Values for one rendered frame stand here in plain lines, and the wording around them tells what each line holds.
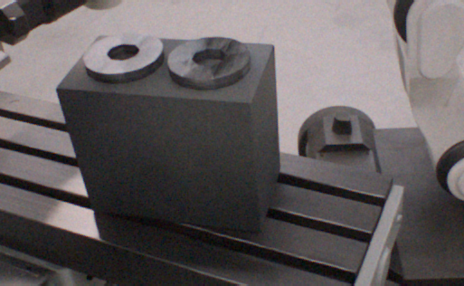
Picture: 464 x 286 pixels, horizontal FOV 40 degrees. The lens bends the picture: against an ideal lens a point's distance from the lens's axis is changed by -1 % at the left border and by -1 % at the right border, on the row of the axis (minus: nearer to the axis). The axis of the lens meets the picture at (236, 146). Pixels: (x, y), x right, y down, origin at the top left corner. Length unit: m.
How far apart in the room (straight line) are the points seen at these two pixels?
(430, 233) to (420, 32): 0.44
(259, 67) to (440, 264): 0.68
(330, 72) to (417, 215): 1.55
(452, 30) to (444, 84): 0.11
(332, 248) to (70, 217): 0.33
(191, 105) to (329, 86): 2.08
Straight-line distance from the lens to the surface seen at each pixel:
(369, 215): 0.79
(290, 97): 2.66
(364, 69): 2.84
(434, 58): 1.08
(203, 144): 0.69
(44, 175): 0.91
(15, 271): 0.90
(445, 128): 1.23
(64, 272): 0.89
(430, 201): 1.38
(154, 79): 0.70
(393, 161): 1.46
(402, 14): 1.06
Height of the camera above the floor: 1.50
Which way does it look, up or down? 38 degrees down
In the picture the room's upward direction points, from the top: 6 degrees counter-clockwise
